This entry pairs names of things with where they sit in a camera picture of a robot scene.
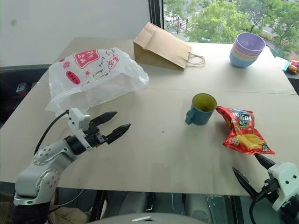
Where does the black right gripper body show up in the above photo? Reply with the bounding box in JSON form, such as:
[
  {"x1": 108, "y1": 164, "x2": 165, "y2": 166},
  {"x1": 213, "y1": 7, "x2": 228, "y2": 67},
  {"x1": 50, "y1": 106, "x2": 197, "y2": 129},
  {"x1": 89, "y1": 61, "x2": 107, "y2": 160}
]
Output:
[{"x1": 256, "y1": 178, "x2": 280, "y2": 206}]

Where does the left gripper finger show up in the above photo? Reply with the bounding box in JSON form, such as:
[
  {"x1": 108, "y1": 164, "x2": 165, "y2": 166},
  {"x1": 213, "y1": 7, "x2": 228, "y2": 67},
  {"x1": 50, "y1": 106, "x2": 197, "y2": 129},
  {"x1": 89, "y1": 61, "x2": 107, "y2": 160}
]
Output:
[
  {"x1": 90, "y1": 111, "x2": 118, "y2": 128},
  {"x1": 105, "y1": 123, "x2": 131, "y2": 144}
]

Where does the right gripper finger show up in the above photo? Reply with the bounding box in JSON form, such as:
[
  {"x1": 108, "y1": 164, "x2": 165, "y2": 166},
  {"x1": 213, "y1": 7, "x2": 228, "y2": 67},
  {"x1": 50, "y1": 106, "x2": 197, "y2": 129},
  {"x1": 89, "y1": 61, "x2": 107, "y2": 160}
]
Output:
[
  {"x1": 232, "y1": 166, "x2": 259, "y2": 199},
  {"x1": 254, "y1": 153, "x2": 277, "y2": 174}
]

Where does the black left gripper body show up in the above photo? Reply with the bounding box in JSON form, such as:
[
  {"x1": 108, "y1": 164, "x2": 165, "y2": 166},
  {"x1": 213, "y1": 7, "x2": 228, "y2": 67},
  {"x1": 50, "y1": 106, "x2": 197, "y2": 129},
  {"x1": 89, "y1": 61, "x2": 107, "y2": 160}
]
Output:
[{"x1": 83, "y1": 121, "x2": 108, "y2": 148}]

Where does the red chips packet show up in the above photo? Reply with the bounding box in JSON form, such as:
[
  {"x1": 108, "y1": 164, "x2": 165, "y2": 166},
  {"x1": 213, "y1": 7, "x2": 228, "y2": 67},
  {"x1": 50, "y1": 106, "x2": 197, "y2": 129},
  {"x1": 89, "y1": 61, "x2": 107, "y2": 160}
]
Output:
[{"x1": 215, "y1": 105, "x2": 276, "y2": 156}]

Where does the large brown cardboard sheet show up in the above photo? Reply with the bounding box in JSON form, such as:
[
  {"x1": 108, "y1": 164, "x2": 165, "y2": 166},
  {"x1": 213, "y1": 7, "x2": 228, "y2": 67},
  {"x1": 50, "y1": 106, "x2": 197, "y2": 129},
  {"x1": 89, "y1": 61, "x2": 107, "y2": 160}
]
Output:
[{"x1": 0, "y1": 80, "x2": 299, "y2": 196}]

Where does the white red-printed plastic bag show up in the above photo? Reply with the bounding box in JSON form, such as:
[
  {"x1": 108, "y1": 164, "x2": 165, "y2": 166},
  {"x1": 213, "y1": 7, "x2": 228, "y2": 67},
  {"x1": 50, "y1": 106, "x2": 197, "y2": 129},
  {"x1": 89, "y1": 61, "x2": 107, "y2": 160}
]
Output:
[{"x1": 45, "y1": 47, "x2": 150, "y2": 117}]

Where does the black table leg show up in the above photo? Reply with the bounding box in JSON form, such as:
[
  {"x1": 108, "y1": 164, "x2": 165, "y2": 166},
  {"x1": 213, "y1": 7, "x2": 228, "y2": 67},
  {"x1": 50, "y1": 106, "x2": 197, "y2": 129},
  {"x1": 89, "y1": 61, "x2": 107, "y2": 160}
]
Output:
[{"x1": 89, "y1": 190, "x2": 106, "y2": 222}]

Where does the teal mug yellow inside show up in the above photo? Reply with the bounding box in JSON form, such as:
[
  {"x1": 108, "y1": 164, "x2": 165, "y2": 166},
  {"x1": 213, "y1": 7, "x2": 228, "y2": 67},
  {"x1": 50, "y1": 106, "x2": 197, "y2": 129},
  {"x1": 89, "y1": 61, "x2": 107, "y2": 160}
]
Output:
[{"x1": 185, "y1": 93, "x2": 218, "y2": 126}]

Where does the black equipment with red part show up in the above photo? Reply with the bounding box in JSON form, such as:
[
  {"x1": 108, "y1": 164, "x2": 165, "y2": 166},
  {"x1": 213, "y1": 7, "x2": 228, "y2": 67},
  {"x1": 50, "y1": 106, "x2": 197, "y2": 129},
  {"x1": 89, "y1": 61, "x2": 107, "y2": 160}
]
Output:
[{"x1": 0, "y1": 64, "x2": 51, "y2": 128}]

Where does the brown paper bag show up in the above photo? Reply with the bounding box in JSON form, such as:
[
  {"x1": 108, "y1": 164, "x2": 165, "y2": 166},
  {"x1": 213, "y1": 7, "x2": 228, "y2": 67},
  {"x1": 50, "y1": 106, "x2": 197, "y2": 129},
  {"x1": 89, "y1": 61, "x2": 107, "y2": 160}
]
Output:
[{"x1": 133, "y1": 22, "x2": 206, "y2": 72}]

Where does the red pink toy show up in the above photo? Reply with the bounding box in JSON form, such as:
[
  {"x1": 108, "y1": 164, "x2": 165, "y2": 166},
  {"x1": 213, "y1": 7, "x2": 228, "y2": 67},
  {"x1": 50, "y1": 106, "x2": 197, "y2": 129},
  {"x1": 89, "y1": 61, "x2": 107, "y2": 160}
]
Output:
[{"x1": 287, "y1": 60, "x2": 299, "y2": 75}]

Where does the teal packet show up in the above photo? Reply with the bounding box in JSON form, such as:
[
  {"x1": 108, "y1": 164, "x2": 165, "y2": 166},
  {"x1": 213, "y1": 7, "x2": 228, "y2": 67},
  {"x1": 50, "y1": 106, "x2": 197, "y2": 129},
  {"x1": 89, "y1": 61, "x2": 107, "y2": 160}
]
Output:
[{"x1": 281, "y1": 56, "x2": 293, "y2": 72}]

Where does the blue plastic bowl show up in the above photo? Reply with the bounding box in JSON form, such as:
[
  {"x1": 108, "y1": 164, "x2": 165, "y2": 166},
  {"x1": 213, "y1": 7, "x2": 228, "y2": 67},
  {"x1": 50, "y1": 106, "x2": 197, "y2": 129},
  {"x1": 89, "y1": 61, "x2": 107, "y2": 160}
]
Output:
[{"x1": 229, "y1": 51, "x2": 259, "y2": 69}]

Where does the small brown cardboard sheet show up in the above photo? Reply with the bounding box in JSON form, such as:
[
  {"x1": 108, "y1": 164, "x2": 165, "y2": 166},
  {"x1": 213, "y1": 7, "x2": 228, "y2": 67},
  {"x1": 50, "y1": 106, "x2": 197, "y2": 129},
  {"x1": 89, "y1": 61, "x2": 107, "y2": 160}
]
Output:
[{"x1": 35, "y1": 36, "x2": 299, "y2": 95}]

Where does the green plastic bowl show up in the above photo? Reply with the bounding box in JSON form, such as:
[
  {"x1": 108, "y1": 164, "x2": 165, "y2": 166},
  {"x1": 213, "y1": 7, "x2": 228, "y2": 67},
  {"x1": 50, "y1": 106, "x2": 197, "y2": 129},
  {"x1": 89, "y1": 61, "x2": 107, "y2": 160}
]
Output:
[{"x1": 230, "y1": 48, "x2": 262, "y2": 62}]

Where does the pink plastic bowl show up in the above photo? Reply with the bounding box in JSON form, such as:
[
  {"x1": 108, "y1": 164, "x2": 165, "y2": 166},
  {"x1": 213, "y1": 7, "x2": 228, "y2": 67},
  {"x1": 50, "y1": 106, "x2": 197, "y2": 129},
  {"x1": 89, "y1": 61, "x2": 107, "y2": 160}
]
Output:
[{"x1": 232, "y1": 44, "x2": 264, "y2": 58}]

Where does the purple plastic bowl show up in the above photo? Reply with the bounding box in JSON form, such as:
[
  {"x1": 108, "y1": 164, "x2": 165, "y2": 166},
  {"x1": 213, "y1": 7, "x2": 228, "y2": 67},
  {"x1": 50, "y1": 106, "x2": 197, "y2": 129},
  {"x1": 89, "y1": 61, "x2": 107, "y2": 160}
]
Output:
[{"x1": 234, "y1": 32, "x2": 266, "y2": 54}]

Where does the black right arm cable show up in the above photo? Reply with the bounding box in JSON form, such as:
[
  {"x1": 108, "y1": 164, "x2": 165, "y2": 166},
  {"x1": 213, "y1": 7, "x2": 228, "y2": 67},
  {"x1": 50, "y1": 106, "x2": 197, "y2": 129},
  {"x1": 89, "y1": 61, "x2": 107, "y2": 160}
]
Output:
[{"x1": 248, "y1": 179, "x2": 273, "y2": 224}]

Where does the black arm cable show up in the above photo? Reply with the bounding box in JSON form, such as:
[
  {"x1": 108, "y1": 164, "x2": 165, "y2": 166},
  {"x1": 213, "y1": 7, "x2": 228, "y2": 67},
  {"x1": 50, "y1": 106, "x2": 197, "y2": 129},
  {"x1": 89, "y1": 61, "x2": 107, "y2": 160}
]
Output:
[
  {"x1": 34, "y1": 109, "x2": 71, "y2": 156},
  {"x1": 248, "y1": 179, "x2": 273, "y2": 224}
]

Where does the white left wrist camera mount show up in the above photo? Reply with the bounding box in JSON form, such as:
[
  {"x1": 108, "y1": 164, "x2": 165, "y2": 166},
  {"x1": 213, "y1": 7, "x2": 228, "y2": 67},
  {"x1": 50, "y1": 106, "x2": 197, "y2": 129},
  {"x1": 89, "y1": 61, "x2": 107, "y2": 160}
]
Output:
[{"x1": 67, "y1": 107, "x2": 93, "y2": 152}]

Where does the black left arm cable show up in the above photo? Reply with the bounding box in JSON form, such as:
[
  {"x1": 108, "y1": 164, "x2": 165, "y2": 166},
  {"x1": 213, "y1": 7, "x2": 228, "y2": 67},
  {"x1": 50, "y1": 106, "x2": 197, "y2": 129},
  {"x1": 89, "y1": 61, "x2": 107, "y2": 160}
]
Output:
[{"x1": 34, "y1": 109, "x2": 71, "y2": 156}]

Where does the thin white wire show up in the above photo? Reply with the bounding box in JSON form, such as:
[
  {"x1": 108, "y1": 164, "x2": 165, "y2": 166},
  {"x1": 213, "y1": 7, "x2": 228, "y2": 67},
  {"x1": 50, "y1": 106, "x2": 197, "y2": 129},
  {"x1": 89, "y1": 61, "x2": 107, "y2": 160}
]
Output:
[{"x1": 54, "y1": 189, "x2": 85, "y2": 207}]

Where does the black window frame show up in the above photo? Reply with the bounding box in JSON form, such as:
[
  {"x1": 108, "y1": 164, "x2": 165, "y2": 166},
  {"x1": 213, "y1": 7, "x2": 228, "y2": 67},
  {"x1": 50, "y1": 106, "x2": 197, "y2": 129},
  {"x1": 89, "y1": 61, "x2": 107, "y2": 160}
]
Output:
[{"x1": 148, "y1": 0, "x2": 164, "y2": 30}]

